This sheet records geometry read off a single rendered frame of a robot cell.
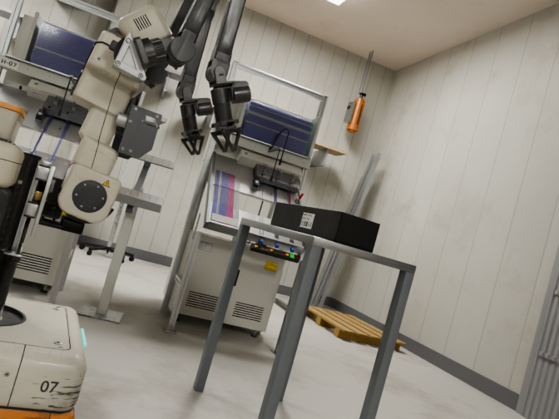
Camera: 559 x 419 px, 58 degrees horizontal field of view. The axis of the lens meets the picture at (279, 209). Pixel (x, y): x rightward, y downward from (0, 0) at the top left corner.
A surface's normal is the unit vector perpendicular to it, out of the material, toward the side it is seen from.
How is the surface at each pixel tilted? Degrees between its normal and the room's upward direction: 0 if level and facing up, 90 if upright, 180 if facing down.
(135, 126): 90
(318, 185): 90
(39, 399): 90
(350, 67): 90
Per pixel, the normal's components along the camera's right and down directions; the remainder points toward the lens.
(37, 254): 0.31, 0.04
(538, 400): -0.91, -0.28
